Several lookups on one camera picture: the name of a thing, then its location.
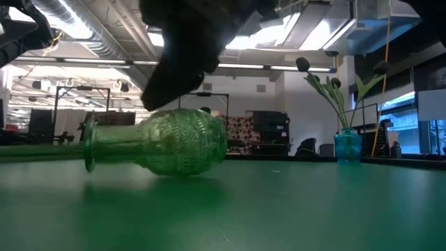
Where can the silver ceiling duct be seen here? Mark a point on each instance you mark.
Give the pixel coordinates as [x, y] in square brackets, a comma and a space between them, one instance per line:
[104, 49]

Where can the long ceiling light bar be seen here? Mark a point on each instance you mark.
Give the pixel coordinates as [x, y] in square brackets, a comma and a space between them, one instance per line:
[104, 61]

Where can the black monitor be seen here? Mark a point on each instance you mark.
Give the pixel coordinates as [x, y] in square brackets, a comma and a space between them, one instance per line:
[40, 122]

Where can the blue glass vase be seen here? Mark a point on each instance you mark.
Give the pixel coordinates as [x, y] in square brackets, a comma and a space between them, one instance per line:
[348, 146]

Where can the small grey bin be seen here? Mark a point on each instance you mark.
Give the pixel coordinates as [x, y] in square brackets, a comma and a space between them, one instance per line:
[327, 150]

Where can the green glass vase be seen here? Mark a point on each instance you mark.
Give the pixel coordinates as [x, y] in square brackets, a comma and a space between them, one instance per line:
[181, 143]

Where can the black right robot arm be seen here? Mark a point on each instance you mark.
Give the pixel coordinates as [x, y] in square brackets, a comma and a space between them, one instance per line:
[437, 14]

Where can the floral patterned board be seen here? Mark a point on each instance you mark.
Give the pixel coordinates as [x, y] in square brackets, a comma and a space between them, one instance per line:
[240, 134]

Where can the black storage cabinet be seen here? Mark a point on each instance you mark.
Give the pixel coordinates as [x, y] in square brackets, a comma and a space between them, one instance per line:
[271, 130]

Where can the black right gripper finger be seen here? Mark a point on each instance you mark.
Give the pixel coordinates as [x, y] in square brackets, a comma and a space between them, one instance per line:
[184, 66]

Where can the dark equipment rack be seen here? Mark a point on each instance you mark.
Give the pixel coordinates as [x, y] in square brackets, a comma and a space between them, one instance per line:
[115, 118]

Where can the black office chair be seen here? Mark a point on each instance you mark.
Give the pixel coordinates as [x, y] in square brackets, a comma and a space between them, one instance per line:
[306, 146]

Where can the green table mat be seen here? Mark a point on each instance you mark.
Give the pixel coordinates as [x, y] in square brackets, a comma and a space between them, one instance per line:
[244, 209]

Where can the person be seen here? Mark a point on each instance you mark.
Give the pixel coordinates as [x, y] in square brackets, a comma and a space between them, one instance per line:
[205, 110]

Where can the white rectangular ceiling duct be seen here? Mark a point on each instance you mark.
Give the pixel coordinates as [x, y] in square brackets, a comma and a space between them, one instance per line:
[383, 31]

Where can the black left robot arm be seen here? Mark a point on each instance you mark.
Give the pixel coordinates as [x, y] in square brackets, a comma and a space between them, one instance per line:
[21, 31]

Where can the black tulip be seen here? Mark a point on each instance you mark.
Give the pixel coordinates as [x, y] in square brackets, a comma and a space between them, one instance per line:
[335, 82]
[315, 77]
[381, 67]
[302, 64]

